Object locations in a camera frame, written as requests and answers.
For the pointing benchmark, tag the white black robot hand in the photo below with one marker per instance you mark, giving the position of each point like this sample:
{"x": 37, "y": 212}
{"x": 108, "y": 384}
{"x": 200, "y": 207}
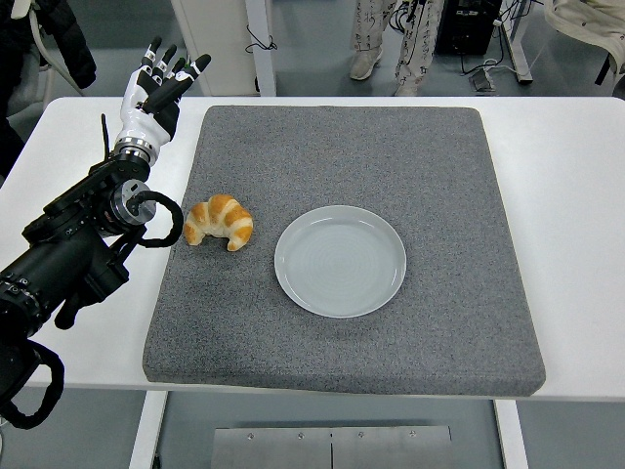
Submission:
{"x": 141, "y": 122}

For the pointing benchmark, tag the golden brown croissant bread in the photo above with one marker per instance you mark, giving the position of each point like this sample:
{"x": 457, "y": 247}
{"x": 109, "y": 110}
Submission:
{"x": 224, "y": 215}

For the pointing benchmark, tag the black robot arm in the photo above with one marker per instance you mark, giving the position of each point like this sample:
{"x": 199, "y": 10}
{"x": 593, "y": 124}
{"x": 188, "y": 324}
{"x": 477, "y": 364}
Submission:
{"x": 58, "y": 254}

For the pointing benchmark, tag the pale grey round plate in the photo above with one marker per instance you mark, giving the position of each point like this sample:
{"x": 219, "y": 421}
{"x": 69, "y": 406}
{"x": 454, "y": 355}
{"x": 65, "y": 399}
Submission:
{"x": 342, "y": 264}

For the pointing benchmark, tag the black jacket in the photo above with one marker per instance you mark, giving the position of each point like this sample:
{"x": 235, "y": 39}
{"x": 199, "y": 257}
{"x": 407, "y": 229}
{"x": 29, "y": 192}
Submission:
{"x": 73, "y": 44}

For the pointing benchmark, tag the white cabinet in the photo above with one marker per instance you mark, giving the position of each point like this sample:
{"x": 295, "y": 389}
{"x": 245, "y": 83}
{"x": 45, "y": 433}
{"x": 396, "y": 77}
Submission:
{"x": 220, "y": 29}

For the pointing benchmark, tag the grey fabric mat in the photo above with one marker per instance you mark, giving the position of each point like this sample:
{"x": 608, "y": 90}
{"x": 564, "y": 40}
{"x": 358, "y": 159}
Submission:
{"x": 342, "y": 146}

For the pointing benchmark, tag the person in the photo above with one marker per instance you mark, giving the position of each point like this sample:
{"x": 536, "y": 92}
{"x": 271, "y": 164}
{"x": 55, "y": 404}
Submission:
{"x": 415, "y": 39}

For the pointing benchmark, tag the white table leg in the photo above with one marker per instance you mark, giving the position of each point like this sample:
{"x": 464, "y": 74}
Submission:
{"x": 146, "y": 435}
{"x": 512, "y": 439}

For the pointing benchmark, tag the black computer case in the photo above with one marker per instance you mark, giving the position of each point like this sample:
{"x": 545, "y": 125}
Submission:
{"x": 464, "y": 29}

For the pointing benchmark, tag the white desk leg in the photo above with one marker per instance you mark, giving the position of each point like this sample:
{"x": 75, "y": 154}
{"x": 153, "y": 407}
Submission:
{"x": 517, "y": 49}

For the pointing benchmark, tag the beige cloth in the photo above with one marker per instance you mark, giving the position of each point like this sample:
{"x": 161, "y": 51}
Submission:
{"x": 586, "y": 19}

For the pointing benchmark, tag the white chair frame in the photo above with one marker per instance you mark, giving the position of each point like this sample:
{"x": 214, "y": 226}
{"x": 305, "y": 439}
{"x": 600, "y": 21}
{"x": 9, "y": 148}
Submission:
{"x": 40, "y": 41}

